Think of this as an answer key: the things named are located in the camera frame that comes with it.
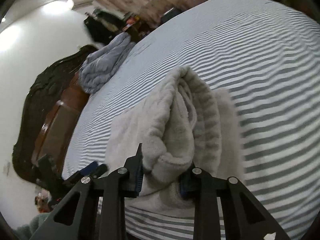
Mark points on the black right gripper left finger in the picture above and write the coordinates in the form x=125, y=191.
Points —
x=95, y=207

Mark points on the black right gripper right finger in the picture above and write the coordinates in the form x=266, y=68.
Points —
x=226, y=209

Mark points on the light grey fleece pants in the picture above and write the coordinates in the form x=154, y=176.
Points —
x=181, y=122

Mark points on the dark wooden headboard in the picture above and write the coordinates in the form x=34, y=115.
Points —
x=42, y=96

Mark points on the folded blue-grey comforter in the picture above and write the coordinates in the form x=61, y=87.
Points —
x=100, y=66

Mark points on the dark hanging clothes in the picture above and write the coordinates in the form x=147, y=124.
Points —
x=103, y=26

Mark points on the grey striped bed sheet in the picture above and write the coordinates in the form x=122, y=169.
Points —
x=267, y=55

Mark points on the black box beside bed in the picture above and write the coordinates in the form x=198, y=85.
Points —
x=170, y=14

